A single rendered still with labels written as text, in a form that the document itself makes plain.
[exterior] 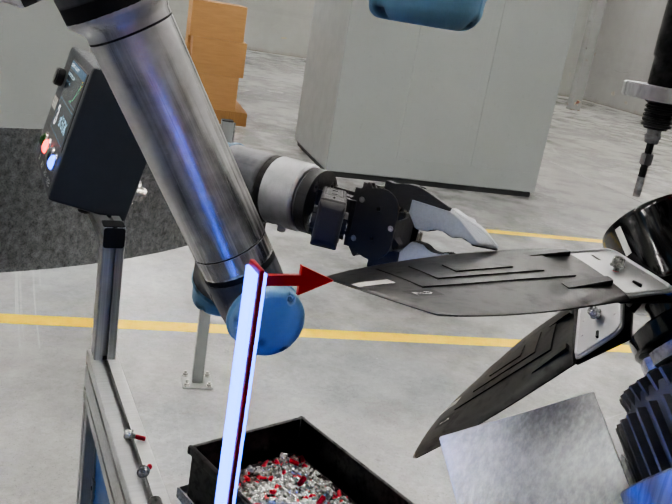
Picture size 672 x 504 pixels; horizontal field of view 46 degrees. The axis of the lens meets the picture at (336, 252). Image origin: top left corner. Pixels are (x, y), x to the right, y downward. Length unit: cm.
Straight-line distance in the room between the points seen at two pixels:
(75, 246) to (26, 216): 18
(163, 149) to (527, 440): 42
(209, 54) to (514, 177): 341
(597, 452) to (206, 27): 799
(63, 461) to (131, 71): 193
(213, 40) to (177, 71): 788
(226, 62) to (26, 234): 644
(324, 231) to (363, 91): 602
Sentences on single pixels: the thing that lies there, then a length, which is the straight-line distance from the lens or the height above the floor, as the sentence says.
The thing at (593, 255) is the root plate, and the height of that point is 119.
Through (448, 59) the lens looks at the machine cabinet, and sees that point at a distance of 693.
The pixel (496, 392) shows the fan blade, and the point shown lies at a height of 100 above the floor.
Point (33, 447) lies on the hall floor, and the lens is 259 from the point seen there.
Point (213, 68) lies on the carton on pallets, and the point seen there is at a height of 57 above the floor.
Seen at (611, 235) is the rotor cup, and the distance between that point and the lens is 83.
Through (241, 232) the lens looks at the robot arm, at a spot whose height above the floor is 117.
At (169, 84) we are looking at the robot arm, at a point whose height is 129.
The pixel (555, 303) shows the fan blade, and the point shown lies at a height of 118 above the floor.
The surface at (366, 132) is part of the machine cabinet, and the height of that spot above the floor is 41.
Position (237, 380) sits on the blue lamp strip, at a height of 110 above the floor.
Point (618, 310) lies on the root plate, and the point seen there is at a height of 113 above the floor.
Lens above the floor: 138
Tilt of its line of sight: 17 degrees down
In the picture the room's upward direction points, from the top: 9 degrees clockwise
